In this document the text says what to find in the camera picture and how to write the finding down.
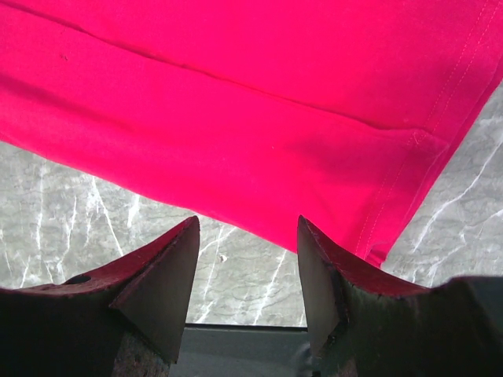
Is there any red t shirt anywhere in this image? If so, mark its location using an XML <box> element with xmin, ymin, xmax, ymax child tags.
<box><xmin>1</xmin><ymin>1</ymin><xmax>502</xmax><ymax>265</ymax></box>

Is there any black base beam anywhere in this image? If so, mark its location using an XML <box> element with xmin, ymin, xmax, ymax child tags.
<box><xmin>169</xmin><ymin>324</ymin><xmax>319</xmax><ymax>377</ymax></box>

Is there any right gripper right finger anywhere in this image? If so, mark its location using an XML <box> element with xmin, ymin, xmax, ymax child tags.
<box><xmin>297</xmin><ymin>218</ymin><xmax>502</xmax><ymax>376</ymax></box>

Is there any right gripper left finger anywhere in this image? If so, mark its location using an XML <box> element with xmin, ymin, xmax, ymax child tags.
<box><xmin>1</xmin><ymin>216</ymin><xmax>200</xmax><ymax>376</ymax></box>

